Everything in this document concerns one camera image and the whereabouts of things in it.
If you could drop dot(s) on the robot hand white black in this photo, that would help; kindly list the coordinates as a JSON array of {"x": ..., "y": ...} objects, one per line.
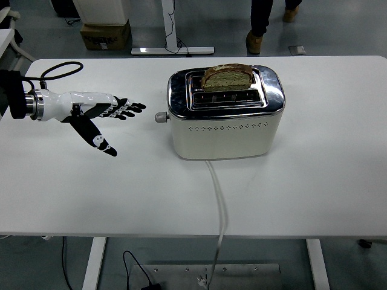
[{"x": 57, "y": 104}]

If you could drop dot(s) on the grey toaster lever knob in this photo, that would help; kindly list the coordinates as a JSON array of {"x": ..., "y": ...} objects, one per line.
[{"x": 161, "y": 117}]

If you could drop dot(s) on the white toaster chrome top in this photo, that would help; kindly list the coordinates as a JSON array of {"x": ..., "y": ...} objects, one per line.
[{"x": 223, "y": 142}]

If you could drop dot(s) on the brown cardboard box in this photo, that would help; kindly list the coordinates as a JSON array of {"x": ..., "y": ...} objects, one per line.
[{"x": 106, "y": 36}]

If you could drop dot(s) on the black device on floor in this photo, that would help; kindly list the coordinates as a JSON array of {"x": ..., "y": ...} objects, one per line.
[{"x": 65, "y": 7}]

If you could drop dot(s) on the white box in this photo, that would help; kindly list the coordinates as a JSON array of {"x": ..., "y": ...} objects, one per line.
[{"x": 102, "y": 12}]

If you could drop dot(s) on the white desk stand leg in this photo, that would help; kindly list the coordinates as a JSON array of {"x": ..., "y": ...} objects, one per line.
[{"x": 169, "y": 24}]

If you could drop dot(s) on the white table leg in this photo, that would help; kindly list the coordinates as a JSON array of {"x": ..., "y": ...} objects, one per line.
[
  {"x": 93, "y": 266},
  {"x": 317, "y": 266}
]

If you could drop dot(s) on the brown bread slice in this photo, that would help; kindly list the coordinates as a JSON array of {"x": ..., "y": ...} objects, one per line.
[{"x": 226, "y": 80}]

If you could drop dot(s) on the person with tan boots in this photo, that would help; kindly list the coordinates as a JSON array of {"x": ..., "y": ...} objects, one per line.
[{"x": 260, "y": 15}]

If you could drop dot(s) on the grey floor socket plate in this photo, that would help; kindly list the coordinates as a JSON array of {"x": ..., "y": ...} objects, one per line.
[{"x": 297, "y": 50}]

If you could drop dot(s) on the grey metal plate with screws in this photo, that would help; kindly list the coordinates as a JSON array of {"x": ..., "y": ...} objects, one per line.
[{"x": 242, "y": 278}]

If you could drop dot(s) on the black caster wheel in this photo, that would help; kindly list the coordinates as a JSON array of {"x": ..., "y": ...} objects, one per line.
[{"x": 366, "y": 243}]

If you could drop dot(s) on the white chair frame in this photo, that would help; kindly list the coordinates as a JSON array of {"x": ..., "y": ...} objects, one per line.
[{"x": 6, "y": 13}]

